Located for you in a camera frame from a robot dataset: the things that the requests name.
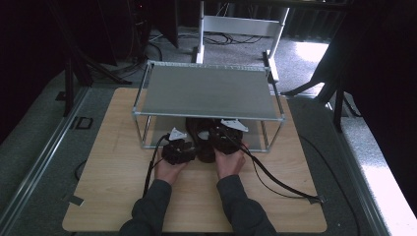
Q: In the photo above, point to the black tape strip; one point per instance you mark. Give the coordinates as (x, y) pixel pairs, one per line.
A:
(74, 199)

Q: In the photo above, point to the metal rack with grey shelves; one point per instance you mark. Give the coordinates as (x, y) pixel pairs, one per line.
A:
(209, 91)

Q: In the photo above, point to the dark brown shoe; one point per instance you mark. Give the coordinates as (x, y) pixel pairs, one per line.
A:
(206, 152)

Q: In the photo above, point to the person's left hand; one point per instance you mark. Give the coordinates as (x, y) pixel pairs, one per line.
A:
(168, 170)

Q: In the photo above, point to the white table frame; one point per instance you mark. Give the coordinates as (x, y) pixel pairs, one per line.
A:
(239, 26)

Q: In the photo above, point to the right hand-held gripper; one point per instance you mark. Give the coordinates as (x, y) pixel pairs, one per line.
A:
(227, 141)

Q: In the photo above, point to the black rectangular floor frame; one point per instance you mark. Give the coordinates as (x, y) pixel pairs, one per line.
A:
(84, 123)

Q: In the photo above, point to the person's right hand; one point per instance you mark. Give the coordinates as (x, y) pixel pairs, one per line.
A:
(229, 164)

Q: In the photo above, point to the aluminium floor rail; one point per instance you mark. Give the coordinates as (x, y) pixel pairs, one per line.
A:
(39, 157)

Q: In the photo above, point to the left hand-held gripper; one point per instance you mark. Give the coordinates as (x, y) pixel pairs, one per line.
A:
(178, 151)

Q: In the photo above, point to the black metal stand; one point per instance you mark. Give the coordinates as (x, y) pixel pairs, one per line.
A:
(70, 85)
(337, 105)

